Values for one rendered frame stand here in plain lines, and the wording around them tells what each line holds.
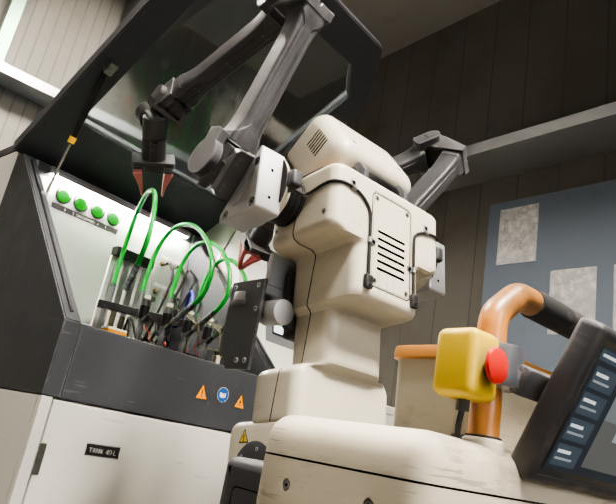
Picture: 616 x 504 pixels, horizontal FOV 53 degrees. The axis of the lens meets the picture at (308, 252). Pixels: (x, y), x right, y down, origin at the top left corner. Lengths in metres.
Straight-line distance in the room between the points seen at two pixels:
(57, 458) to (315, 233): 0.73
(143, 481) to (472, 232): 2.33
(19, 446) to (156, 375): 0.33
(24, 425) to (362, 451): 0.92
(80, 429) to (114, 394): 0.10
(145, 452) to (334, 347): 0.66
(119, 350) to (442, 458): 0.99
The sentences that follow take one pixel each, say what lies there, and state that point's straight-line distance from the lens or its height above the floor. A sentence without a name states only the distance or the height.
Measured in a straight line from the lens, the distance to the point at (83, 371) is 1.42.
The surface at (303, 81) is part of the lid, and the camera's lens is 1.94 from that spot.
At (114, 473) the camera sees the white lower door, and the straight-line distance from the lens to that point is 1.49.
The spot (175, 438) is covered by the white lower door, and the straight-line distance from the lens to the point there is 1.57.
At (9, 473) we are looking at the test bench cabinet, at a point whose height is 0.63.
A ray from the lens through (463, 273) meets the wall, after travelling 3.32.
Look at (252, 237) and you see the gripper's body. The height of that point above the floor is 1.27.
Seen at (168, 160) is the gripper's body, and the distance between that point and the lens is 1.55.
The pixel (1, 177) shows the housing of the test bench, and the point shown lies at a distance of 2.07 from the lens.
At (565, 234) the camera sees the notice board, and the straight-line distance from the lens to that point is 3.06.
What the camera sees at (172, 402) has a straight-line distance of 1.55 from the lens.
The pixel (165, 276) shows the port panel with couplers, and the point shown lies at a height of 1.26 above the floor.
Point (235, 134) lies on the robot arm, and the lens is 1.13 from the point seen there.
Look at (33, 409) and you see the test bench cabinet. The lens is 1.40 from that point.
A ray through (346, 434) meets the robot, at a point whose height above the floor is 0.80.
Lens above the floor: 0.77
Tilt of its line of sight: 18 degrees up
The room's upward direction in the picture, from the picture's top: 10 degrees clockwise
